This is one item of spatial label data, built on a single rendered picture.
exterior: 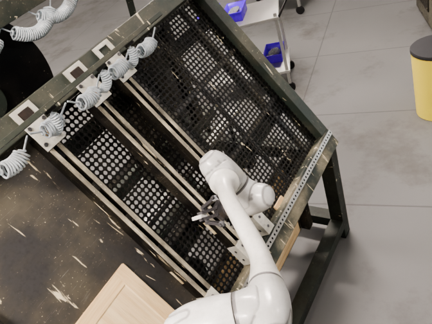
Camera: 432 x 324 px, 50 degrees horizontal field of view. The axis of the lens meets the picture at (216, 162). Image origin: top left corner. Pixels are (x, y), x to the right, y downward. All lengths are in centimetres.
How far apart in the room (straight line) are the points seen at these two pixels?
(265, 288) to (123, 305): 86
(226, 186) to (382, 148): 277
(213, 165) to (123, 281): 66
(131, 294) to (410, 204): 231
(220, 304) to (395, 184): 277
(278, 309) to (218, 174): 55
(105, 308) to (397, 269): 199
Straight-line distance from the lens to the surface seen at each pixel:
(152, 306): 197
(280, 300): 116
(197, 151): 217
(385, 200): 367
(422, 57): 404
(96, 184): 190
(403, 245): 337
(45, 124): 179
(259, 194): 157
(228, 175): 151
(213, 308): 116
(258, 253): 133
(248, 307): 115
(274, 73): 275
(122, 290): 192
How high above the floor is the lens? 260
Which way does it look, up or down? 36 degrees down
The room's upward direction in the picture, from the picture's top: 21 degrees counter-clockwise
